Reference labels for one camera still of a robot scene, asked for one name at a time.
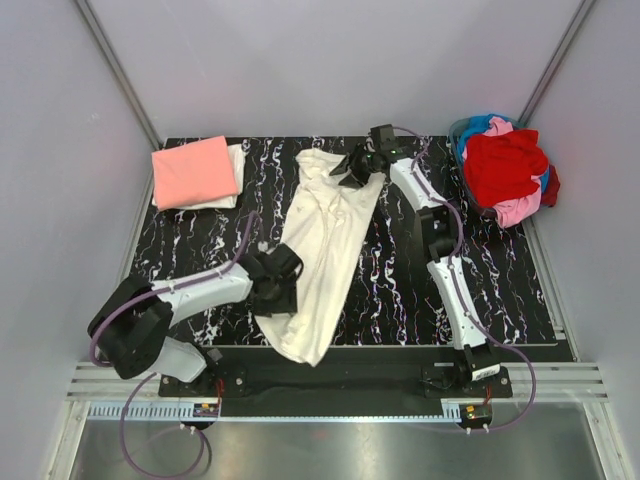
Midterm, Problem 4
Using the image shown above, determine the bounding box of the red t shirt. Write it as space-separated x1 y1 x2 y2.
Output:
463 129 560 208

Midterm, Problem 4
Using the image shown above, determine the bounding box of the left aluminium frame post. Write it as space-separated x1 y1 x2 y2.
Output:
72 0 163 148

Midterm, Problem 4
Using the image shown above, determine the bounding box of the blue t shirt in basket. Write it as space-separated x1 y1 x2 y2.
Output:
458 115 550 207

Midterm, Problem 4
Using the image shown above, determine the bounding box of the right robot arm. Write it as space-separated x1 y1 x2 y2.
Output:
331 124 501 397

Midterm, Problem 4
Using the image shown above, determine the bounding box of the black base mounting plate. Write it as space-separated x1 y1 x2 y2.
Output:
159 346 513 400

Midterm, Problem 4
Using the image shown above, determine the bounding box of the folded white t shirt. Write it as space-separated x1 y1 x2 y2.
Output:
157 143 247 211

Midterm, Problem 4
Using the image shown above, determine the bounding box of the aluminium rail front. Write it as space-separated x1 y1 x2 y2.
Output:
66 362 608 403

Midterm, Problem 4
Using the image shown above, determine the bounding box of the right aluminium frame post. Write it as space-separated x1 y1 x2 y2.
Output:
518 0 599 125

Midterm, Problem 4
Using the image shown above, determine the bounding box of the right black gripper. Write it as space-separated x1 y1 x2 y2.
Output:
330 143 379 190

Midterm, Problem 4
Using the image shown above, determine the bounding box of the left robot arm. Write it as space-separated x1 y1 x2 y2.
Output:
87 243 304 396

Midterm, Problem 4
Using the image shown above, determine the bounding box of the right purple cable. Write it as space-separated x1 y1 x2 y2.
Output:
392 125 539 434

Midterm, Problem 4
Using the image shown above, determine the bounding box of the aluminium frame post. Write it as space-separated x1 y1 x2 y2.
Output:
72 0 163 148
518 0 599 125

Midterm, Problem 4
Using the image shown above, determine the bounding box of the white slotted cable duct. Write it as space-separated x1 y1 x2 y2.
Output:
88 400 461 422

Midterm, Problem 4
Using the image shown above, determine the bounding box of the folded pink t shirt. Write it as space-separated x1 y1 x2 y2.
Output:
151 135 239 211

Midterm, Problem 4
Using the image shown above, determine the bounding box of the pink t shirt in basket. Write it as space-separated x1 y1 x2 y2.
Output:
484 116 543 229

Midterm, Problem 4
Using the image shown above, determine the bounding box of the purple cable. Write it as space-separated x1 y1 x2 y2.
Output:
392 125 539 434
88 210 266 476

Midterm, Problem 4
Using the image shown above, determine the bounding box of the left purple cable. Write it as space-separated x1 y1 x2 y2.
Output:
88 210 266 476

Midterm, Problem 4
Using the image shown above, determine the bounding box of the cream white t shirt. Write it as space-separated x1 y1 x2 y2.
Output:
255 148 385 367

